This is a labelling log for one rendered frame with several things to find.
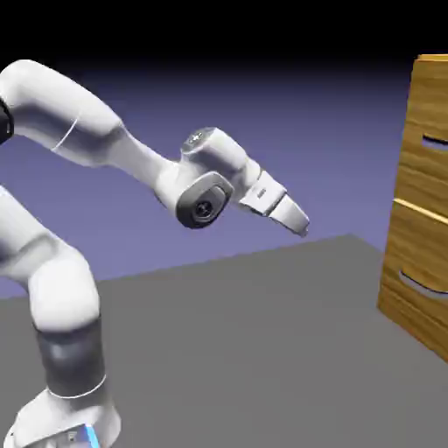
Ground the curved silver drawer handle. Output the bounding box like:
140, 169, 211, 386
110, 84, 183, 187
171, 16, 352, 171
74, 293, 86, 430
421, 134, 448, 152
398, 268, 448, 301

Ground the light wood drawer front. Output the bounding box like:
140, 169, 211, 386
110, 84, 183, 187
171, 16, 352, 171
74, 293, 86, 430
394, 58, 448, 225
376, 199, 448, 363

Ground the light wood cabinet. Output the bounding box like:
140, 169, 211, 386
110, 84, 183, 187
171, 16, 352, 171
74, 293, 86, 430
376, 53, 448, 364

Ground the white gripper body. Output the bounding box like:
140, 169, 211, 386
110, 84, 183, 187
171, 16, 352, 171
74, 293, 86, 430
268, 193, 312, 238

